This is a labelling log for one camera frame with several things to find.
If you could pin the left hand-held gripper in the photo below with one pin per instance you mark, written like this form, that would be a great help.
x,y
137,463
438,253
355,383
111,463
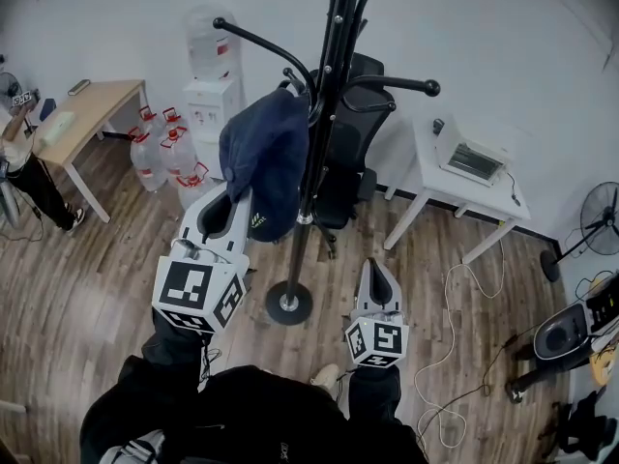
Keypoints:
x,y
186,283

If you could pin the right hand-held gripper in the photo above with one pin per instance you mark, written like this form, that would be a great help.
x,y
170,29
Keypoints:
x,y
382,339

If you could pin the navy blue cap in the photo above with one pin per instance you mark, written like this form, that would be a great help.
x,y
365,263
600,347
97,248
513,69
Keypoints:
x,y
263,153

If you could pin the black coat rack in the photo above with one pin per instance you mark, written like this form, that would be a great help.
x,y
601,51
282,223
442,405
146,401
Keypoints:
x,y
312,162

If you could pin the person's left forearm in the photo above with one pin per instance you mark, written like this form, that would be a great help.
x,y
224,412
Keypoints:
x,y
174,351

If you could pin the person's right forearm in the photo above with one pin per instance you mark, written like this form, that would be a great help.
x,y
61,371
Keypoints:
x,y
374,394

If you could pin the group of clear water jugs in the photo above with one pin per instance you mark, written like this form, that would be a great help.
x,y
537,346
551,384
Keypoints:
x,y
155,157

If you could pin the person's right shoe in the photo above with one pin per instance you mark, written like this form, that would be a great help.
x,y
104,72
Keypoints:
x,y
325,374

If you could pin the white water dispenser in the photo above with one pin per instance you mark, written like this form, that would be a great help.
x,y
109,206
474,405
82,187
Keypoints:
x,y
210,109

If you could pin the white square table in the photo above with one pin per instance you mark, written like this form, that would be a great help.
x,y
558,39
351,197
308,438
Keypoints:
x,y
435,182

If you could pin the black mesh office chair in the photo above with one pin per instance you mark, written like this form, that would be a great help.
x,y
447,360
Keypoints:
x,y
353,138

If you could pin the light wood desk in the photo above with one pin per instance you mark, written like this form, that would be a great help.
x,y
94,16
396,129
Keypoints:
x,y
97,114

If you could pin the white toaster oven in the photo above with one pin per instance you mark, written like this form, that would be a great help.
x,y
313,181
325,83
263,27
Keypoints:
x,y
471,157

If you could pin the person's black clothed body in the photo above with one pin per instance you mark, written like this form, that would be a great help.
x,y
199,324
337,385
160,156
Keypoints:
x,y
251,418

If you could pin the small dark object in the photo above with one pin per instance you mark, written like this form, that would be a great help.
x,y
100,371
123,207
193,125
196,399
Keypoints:
x,y
438,126

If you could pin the large clear dispenser bottle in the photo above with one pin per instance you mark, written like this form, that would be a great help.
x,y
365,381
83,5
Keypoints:
x,y
210,41

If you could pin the grey round-faced device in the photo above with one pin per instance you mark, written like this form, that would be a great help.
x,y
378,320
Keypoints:
x,y
561,336

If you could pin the pale green packet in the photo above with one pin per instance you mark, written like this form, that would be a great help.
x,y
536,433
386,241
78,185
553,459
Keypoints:
x,y
55,128

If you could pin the small grey flat object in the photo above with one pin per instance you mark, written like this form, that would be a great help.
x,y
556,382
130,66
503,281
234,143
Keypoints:
x,y
79,86

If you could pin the black standing fan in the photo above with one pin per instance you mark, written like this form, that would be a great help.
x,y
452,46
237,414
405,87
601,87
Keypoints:
x,y
602,220

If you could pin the white bar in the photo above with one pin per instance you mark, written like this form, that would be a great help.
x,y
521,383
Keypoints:
x,y
10,407

